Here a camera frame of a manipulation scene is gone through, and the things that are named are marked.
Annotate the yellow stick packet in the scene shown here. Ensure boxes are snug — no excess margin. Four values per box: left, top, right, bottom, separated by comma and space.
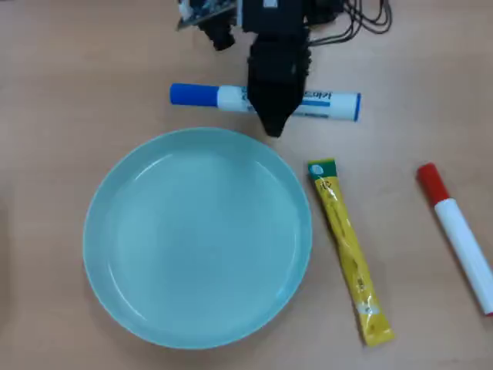
307, 157, 395, 348

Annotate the red cap whiteboard marker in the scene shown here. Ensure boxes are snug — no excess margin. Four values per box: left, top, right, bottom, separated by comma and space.
416, 162, 493, 317

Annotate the blue cap whiteboard marker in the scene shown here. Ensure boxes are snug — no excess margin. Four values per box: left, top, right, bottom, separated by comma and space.
169, 82, 363, 123

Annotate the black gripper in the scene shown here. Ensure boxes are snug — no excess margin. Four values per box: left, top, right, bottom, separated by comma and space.
236, 0, 312, 139

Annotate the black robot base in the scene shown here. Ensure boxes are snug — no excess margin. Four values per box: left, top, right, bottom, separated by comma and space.
307, 0, 344, 25

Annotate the light blue round plate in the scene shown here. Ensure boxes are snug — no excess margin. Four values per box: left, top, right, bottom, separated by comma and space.
82, 127, 314, 351

